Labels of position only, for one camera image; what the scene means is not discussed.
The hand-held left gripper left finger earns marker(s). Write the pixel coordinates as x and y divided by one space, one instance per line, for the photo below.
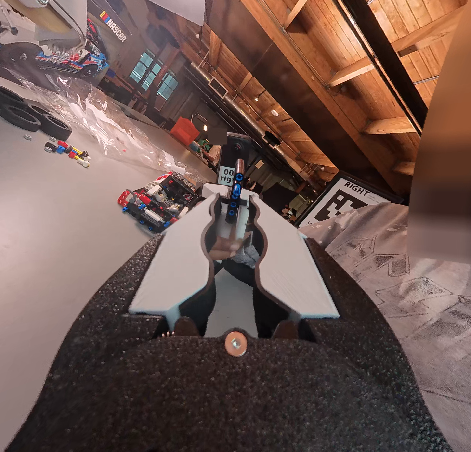
176 264

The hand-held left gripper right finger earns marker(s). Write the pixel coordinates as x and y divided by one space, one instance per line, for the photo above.
294 271

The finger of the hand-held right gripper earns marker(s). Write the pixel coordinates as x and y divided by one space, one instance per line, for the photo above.
213 189
244 216

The black beam with blue pins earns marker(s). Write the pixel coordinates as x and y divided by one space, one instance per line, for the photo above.
235 194

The brick toy car chassis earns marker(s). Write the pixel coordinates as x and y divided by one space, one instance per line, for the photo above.
165 202

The person's right forearm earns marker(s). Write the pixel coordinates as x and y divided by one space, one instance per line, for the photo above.
246 255

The grey desk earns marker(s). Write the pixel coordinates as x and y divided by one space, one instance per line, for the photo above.
73 246

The person's right hand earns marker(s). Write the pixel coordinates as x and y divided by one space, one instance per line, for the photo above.
222 248

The black ceiling-mounted device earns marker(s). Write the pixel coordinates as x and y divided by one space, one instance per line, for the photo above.
272 139

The orange plastic bin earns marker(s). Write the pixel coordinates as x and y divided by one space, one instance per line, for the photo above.
184 130

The white vent grille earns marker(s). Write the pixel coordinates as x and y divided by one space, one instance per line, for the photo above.
217 87

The framed black white marker sign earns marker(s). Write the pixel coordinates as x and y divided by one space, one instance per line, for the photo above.
346 202

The paned window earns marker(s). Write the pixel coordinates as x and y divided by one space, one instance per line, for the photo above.
154 73

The person's bleached grey sweatshirt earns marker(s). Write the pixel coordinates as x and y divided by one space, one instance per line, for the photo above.
404 293

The crumpled clear plastic bags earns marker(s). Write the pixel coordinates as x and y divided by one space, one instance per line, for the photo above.
110 124

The pile of assorted small bricks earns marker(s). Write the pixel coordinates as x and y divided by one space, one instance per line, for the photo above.
68 152

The studio softbox light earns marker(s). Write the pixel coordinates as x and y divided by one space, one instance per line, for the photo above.
162 3

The toy car set box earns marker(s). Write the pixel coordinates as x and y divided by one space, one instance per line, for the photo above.
114 32

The metal ventilation duct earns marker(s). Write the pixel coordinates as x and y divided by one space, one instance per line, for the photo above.
235 100

